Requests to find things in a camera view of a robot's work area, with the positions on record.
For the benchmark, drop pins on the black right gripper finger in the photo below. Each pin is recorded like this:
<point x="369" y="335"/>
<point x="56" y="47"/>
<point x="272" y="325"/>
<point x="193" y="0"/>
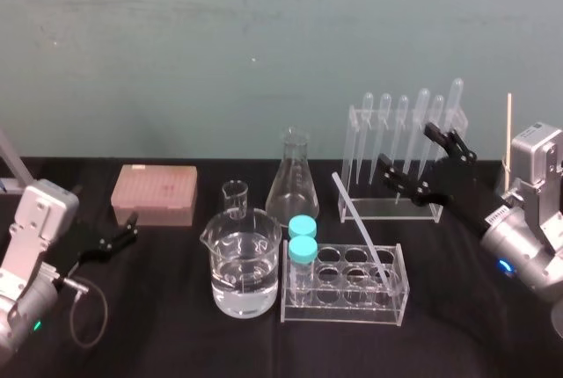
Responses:
<point x="455" y="143"/>
<point x="407" y="180"/>

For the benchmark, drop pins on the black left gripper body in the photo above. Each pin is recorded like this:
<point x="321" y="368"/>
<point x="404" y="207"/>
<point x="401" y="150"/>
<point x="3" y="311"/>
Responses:
<point x="81" y="246"/>

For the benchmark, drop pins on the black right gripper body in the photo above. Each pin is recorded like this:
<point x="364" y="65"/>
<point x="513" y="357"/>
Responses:
<point x="462" y="189"/>

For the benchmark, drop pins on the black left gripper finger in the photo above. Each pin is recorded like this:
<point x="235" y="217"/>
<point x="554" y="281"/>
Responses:
<point x="118" y="234"/>
<point x="124" y="242"/>

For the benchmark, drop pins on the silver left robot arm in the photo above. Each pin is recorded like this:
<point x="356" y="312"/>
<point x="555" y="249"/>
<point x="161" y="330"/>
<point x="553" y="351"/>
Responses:
<point x="26" y="228"/>

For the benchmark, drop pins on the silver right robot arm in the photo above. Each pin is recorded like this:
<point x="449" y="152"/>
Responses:
<point x="528" y="242"/>

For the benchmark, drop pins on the clear glass stirring rod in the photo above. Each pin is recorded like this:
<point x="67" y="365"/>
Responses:
<point x="358" y="224"/>

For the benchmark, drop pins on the clear acrylic pipette stand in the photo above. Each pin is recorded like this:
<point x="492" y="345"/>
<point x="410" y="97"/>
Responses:
<point x="387" y="213"/>

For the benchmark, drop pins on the pink pipette tip box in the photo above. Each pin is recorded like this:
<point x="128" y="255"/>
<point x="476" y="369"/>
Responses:
<point x="154" y="193"/>

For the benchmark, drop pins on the thin pale wooden stick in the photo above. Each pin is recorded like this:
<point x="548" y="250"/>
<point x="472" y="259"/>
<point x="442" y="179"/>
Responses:
<point x="508" y="132"/>

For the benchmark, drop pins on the clear vial with teal cap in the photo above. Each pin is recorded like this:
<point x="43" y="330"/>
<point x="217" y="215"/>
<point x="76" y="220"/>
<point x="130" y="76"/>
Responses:
<point x="303" y="225"/>
<point x="302" y="251"/>

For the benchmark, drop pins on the black table cloth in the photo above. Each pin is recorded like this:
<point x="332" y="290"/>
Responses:
<point x="176" y="343"/>

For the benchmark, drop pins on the clear glass conical flask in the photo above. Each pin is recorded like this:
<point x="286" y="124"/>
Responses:
<point x="292" y="193"/>

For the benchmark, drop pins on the small empty glass beaker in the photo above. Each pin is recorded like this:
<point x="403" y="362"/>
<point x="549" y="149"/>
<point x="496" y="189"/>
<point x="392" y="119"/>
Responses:
<point x="234" y="198"/>

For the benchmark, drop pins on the large glass beaker with water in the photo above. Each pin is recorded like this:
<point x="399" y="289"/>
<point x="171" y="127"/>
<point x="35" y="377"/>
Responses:
<point x="244" y="272"/>

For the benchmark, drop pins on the clear acrylic tube rack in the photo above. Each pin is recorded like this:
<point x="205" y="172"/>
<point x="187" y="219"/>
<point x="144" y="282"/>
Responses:
<point x="352" y="307"/>

